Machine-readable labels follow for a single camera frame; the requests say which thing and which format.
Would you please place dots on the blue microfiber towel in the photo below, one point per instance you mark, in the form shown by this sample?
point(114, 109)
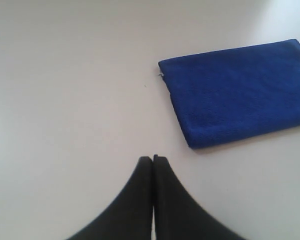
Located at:
point(234, 94)

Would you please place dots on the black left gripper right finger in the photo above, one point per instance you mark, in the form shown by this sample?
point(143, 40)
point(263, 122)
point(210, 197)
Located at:
point(177, 216)

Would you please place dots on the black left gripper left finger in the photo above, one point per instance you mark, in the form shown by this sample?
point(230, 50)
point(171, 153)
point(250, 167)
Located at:
point(130, 215)

